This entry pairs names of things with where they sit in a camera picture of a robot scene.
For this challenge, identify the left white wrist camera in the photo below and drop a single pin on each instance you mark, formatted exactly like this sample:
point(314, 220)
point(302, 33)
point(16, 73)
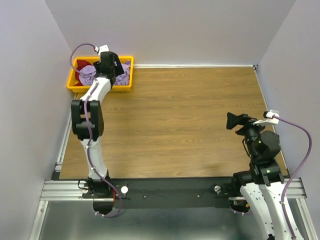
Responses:
point(101, 49)

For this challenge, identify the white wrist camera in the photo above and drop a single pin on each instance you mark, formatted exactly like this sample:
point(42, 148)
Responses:
point(270, 118)
point(101, 49)

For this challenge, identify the left side aluminium rail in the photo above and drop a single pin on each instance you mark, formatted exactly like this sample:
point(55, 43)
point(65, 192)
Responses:
point(62, 150)

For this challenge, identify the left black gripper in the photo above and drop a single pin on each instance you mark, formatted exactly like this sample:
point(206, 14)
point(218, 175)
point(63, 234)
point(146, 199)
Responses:
point(116, 64)

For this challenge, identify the red t shirt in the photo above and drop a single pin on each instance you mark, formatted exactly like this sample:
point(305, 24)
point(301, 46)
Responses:
point(85, 73)

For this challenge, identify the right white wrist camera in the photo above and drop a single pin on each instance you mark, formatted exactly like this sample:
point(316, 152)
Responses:
point(270, 118)

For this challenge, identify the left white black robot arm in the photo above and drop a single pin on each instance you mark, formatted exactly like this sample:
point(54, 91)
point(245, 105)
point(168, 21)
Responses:
point(88, 122)

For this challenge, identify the aluminium frame rail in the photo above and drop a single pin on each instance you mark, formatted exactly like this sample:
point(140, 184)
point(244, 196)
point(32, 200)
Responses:
point(67, 190)

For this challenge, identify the lavender t shirt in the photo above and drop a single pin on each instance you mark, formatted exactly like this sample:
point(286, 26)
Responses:
point(124, 79)

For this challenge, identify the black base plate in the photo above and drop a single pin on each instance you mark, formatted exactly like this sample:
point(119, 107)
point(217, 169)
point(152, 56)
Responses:
point(162, 193)

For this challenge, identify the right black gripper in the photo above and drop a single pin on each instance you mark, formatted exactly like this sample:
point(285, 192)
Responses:
point(243, 120)

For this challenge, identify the yellow plastic bin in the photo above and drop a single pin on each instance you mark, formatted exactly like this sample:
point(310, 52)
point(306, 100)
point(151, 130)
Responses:
point(71, 82)

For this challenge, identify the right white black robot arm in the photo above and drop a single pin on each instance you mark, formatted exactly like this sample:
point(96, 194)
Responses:
point(263, 185)

